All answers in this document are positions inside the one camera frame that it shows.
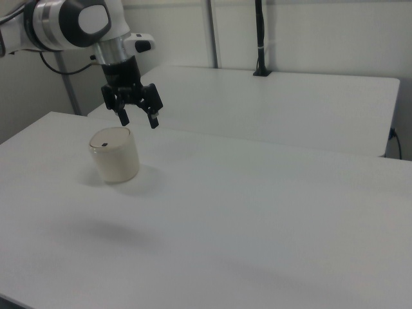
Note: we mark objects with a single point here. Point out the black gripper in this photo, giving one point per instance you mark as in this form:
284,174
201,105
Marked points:
122,74

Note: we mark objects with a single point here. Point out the cream trash bin lid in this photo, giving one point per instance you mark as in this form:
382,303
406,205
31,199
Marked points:
111,137

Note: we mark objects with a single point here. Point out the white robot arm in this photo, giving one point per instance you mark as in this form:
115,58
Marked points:
54,22

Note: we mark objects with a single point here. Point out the cream trash bin body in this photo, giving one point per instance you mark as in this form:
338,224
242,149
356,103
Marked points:
117,164

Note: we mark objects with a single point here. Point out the white side table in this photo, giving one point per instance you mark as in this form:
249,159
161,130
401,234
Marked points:
273,106

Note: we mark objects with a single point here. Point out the black pole with clamp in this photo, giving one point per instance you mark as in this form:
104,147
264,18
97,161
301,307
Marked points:
260,32

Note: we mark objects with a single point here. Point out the grey wall frame post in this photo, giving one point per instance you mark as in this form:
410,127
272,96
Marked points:
214,32
72,96

